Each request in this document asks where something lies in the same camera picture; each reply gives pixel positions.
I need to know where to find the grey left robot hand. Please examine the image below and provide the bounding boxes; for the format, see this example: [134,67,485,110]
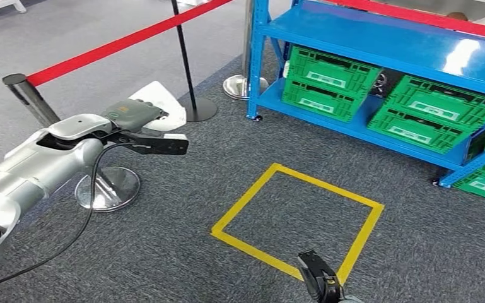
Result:
[101,98,170,134]

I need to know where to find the white plastic part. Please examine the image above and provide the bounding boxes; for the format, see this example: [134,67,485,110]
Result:
[128,80,187,133]

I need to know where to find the blue metal shelf rack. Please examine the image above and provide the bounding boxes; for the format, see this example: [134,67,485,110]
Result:
[246,0,485,189]

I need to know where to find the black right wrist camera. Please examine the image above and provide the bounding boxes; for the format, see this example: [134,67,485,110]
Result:
[297,250,344,303]

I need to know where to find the black stanchion post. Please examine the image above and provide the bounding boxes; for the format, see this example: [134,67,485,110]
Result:
[170,0,218,123]

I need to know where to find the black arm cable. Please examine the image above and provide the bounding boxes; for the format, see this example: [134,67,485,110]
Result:
[0,142,139,293]

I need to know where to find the white furniture frame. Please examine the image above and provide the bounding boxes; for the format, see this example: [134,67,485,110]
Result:
[0,0,28,18]

